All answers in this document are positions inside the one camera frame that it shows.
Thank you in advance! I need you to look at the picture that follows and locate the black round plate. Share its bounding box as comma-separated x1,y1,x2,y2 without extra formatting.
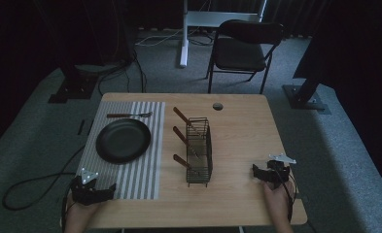
95,117,153,165

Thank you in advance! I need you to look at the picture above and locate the person's right hand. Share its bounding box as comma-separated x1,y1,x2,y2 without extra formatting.
261,180,295,225

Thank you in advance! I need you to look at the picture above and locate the grey striped placemat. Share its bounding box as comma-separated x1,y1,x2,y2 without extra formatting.
76,100,166,201

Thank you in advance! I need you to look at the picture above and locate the small black floor bracket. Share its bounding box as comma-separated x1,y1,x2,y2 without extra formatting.
77,118,95,136

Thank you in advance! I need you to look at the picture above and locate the black floor cable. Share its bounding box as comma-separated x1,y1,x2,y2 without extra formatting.
1,145,87,212

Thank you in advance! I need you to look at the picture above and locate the wooden-handled cutlery piece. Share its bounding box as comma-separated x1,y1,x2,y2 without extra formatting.
172,125,200,159
172,153,200,176
173,106,203,137

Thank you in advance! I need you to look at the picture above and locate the white desk frame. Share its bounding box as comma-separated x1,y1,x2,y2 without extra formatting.
179,0,268,69

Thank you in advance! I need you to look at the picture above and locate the black wire cutlery rack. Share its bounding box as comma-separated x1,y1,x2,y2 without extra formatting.
185,116,214,188

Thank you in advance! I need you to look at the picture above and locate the person's left hand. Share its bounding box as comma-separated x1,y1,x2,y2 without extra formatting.
64,195,99,233

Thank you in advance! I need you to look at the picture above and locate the black folding chair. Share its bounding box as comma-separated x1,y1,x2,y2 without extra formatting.
205,18,285,95

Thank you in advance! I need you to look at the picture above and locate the black cable bundle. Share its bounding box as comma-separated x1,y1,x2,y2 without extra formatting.
96,48,148,97

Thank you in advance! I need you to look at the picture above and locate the black metal stand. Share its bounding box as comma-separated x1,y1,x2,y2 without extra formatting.
282,32,332,116
47,48,99,105

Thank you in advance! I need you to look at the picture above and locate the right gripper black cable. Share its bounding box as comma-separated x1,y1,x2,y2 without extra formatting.
274,167,298,223

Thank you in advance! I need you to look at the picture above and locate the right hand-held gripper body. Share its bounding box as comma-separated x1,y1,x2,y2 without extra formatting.
261,152,297,190

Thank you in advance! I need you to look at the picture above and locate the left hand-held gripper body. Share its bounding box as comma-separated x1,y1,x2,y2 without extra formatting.
70,167,110,207

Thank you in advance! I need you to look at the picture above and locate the white floor cable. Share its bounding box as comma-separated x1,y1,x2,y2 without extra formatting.
134,27,184,48

